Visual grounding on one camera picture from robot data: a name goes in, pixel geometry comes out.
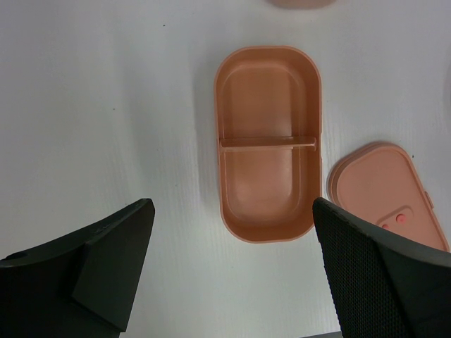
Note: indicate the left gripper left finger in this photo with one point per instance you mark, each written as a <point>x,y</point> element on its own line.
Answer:
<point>82,284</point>

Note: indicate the near pink lunch box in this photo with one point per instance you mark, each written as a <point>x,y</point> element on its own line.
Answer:
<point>267,102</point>

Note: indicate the centre pink box lid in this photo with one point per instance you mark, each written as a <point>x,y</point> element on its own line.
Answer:
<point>379,184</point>

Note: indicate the far pink lunch box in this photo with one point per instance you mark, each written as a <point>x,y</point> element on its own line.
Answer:
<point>301,4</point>

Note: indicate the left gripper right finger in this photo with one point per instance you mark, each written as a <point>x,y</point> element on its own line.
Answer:
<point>382,284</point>

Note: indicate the pink lunch box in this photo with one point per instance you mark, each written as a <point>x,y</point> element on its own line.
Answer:
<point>267,102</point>
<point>301,4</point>

